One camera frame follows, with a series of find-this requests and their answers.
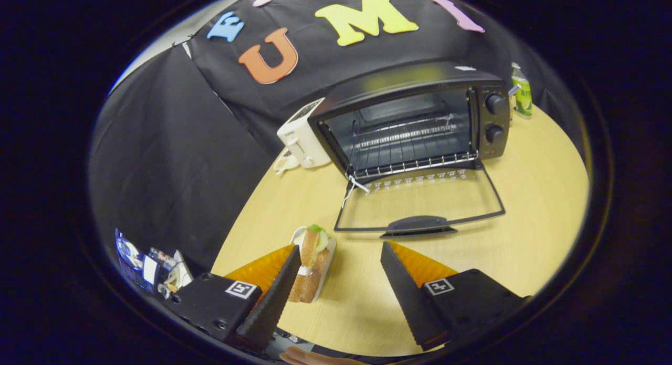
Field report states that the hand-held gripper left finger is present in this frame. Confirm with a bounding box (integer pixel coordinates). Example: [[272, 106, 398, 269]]
[[171, 244, 302, 353]]

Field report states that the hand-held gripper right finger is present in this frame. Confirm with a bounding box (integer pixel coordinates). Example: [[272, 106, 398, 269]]
[[380, 241, 531, 352]]

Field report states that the sandwich with lettuce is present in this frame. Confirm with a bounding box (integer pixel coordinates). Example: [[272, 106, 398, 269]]
[[288, 224, 330, 304]]

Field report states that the black toaster oven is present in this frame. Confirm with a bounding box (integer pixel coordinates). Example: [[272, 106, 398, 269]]
[[308, 60, 511, 238]]

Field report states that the white pop-up toaster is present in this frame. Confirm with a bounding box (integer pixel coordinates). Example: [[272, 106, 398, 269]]
[[277, 98, 332, 170]]

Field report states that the white plate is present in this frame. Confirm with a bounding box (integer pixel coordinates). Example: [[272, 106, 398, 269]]
[[290, 226, 337, 303]]

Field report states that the small white dish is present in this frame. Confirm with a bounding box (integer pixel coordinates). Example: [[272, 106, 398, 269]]
[[273, 147, 301, 175]]

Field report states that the green label drink bottle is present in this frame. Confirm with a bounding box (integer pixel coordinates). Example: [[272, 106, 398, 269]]
[[510, 62, 533, 119]]

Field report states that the white string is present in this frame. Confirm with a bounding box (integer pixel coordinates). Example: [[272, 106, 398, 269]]
[[341, 175, 371, 208]]

